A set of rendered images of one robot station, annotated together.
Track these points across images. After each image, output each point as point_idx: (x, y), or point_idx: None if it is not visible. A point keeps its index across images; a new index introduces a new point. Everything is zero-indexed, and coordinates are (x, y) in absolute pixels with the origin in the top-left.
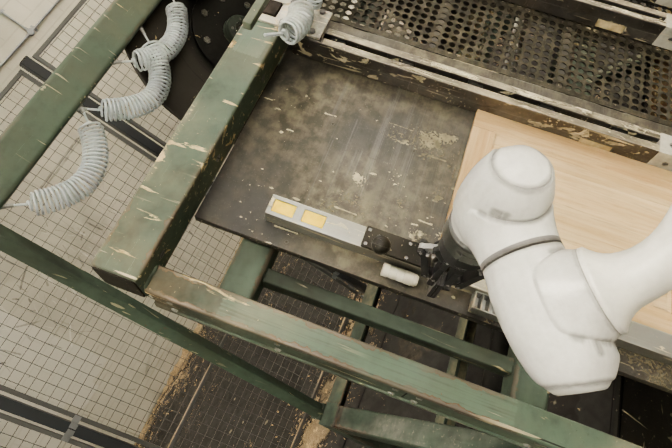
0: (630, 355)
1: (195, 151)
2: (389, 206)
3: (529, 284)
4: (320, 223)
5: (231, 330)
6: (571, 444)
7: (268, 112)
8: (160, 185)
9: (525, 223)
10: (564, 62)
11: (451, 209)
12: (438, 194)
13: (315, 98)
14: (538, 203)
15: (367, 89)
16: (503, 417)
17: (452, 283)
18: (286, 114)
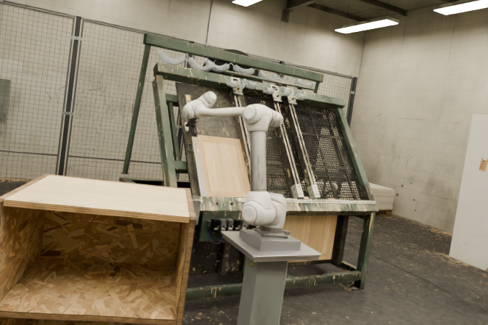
0: (195, 183)
1: (190, 74)
2: (201, 122)
3: (195, 101)
4: None
5: (155, 96)
6: (169, 165)
7: (209, 91)
8: (179, 70)
9: (204, 99)
10: (269, 162)
11: (208, 136)
12: (210, 133)
13: (219, 101)
14: (208, 98)
15: None
16: (168, 150)
17: (190, 122)
18: None
